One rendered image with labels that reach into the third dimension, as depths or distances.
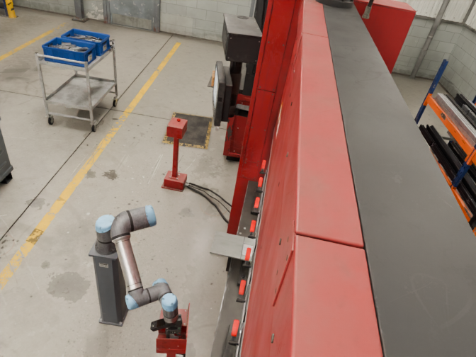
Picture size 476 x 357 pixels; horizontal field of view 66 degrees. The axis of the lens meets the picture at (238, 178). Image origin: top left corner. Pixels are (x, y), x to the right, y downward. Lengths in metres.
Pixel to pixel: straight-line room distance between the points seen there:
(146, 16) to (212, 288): 7.13
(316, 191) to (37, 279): 3.05
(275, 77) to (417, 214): 2.01
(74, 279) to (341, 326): 3.07
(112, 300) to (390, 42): 2.49
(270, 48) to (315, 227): 2.04
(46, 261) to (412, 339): 3.30
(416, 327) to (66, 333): 2.83
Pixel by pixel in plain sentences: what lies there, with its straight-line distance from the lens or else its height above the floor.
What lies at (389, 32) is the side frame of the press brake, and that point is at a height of 2.16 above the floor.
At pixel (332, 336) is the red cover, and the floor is 2.30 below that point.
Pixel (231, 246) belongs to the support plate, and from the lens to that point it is 2.25.
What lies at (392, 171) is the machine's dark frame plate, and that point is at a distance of 0.73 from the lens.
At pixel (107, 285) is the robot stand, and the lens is 2.72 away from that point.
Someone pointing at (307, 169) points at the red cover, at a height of 2.30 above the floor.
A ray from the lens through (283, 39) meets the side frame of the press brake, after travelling 2.47.
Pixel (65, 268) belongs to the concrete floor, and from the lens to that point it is 3.49.
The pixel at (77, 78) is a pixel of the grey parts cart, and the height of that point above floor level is 0.33.
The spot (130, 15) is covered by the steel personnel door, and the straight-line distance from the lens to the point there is 9.38.
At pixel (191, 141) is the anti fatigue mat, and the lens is 4.98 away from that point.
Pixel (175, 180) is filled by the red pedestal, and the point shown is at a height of 0.12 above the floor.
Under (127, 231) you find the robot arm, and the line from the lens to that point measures 1.96.
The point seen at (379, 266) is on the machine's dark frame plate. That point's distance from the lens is 0.52.
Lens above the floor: 2.65
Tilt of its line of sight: 37 degrees down
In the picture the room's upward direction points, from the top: 10 degrees clockwise
